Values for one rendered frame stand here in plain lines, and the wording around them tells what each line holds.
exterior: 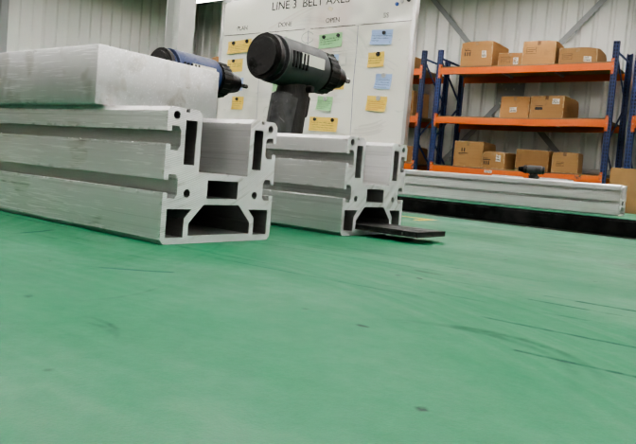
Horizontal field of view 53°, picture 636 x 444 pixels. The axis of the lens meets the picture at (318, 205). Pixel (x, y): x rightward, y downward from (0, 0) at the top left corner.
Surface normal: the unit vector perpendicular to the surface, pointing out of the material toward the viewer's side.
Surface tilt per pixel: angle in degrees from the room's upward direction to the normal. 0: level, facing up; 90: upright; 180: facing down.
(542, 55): 91
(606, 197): 90
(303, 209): 90
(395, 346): 0
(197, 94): 90
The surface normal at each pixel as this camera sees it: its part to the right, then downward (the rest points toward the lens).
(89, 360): 0.08, -1.00
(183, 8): 0.80, 0.10
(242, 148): -0.61, -0.01
